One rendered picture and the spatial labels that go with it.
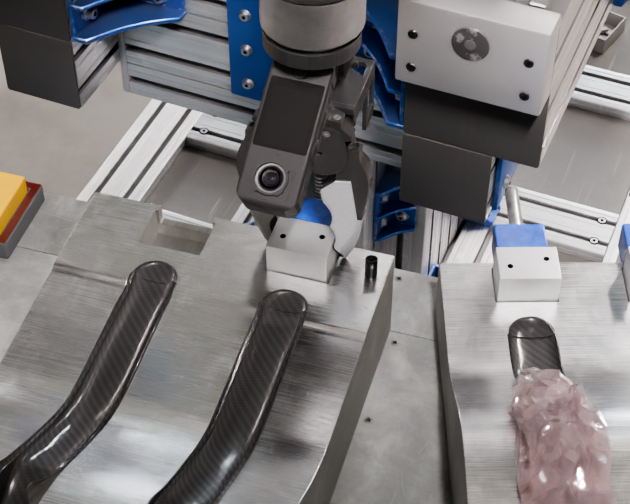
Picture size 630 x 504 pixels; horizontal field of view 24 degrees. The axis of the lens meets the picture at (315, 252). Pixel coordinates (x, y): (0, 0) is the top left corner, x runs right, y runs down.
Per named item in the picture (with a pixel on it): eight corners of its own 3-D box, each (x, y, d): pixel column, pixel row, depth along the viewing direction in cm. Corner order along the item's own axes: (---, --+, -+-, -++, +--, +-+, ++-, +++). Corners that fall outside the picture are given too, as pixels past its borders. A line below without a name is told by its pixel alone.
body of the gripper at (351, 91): (377, 120, 114) (382, -7, 106) (347, 192, 108) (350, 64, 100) (284, 101, 116) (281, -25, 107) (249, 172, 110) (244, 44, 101)
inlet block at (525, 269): (480, 212, 129) (485, 167, 125) (536, 211, 129) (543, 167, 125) (493, 323, 120) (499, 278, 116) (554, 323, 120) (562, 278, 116)
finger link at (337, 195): (393, 217, 119) (370, 128, 113) (374, 267, 115) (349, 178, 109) (357, 215, 120) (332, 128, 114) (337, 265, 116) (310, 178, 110)
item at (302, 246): (313, 185, 127) (313, 138, 123) (369, 196, 126) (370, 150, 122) (266, 292, 118) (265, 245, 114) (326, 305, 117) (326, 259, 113)
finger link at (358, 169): (384, 209, 112) (360, 119, 106) (378, 222, 111) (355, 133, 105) (326, 207, 114) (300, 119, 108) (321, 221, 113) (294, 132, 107)
